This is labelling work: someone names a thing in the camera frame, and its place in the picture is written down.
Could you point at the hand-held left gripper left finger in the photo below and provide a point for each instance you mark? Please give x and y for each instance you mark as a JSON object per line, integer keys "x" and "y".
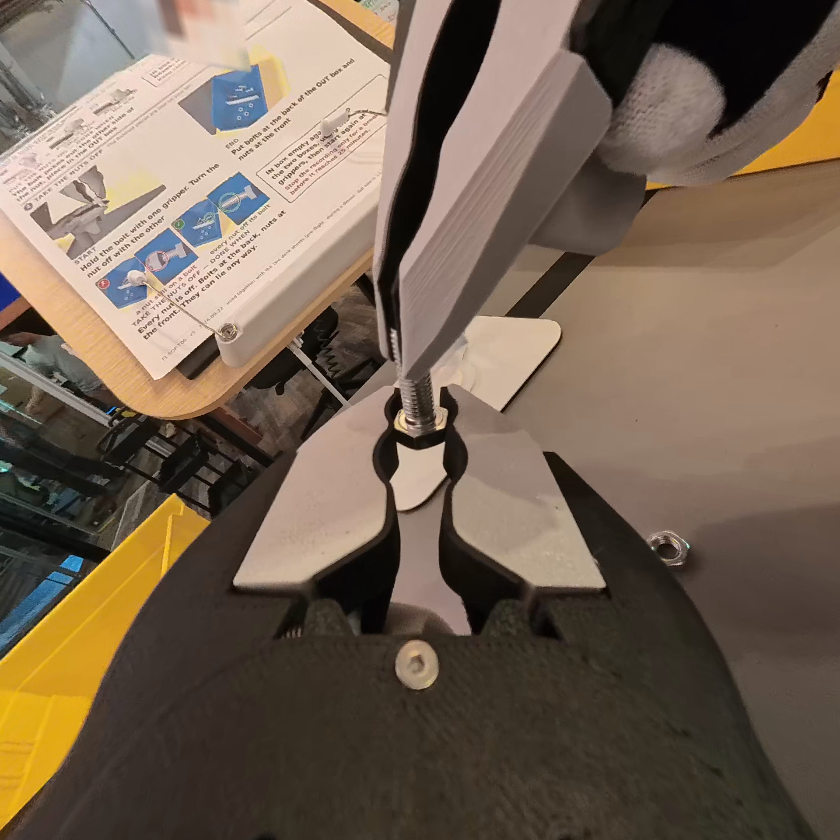
{"x": 315, "y": 518}

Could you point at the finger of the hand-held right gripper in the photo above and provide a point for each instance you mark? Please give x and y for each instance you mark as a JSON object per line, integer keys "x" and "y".
{"x": 407, "y": 131}
{"x": 492, "y": 216}

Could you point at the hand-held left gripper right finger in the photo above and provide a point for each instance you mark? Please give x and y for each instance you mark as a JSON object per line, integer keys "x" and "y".
{"x": 518, "y": 518}

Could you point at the silver hex nut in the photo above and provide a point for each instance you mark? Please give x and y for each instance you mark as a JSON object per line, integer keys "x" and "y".
{"x": 679, "y": 550}
{"x": 430, "y": 431}

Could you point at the yellow plastic parts bin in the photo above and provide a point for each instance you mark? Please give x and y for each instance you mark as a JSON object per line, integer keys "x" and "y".
{"x": 65, "y": 656}
{"x": 807, "y": 144}

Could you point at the person's right hand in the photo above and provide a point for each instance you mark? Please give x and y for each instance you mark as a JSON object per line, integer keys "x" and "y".
{"x": 669, "y": 105}

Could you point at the printed instruction sheet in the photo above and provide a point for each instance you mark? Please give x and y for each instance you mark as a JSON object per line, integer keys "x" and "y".
{"x": 282, "y": 216}

